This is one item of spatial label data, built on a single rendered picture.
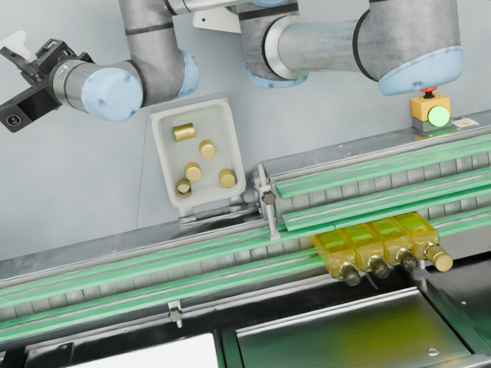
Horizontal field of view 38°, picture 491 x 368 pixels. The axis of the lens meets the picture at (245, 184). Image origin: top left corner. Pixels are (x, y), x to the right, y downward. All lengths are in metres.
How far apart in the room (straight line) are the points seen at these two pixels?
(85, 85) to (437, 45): 0.49
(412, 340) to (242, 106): 0.64
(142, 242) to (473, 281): 0.74
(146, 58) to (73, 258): 0.66
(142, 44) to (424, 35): 0.41
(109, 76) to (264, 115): 0.68
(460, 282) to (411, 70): 0.78
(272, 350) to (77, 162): 0.61
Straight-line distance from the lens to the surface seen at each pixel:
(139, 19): 1.08
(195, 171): 1.58
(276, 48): 1.29
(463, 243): 1.73
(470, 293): 1.62
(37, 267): 1.63
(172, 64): 1.09
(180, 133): 1.57
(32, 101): 1.18
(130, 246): 1.60
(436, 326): 1.44
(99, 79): 1.02
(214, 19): 1.53
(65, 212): 1.69
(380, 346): 1.40
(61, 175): 1.66
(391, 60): 0.99
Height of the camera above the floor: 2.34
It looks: 71 degrees down
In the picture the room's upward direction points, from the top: 156 degrees clockwise
